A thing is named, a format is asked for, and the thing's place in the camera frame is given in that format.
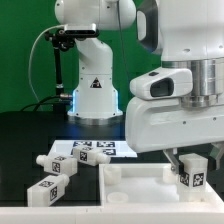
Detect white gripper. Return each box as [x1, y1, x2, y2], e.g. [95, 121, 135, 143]
[125, 97, 224, 175]

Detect white square tabletop part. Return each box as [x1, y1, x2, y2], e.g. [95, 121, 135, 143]
[99, 163, 223, 205]

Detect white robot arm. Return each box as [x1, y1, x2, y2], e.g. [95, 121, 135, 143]
[55, 0, 224, 169]

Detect white L-shaped fence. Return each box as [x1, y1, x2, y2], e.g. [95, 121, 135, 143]
[0, 165, 224, 224]

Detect white sheet with tags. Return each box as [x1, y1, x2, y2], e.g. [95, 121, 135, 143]
[49, 140, 137, 158]

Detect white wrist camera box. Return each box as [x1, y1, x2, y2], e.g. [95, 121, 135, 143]
[130, 67, 193, 100]

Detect black base cables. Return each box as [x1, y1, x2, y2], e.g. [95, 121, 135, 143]
[19, 94, 73, 112]

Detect black camera on stand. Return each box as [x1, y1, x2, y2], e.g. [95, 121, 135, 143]
[44, 23, 100, 113]

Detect grey camera cable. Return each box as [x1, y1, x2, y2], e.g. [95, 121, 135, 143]
[27, 24, 65, 103]

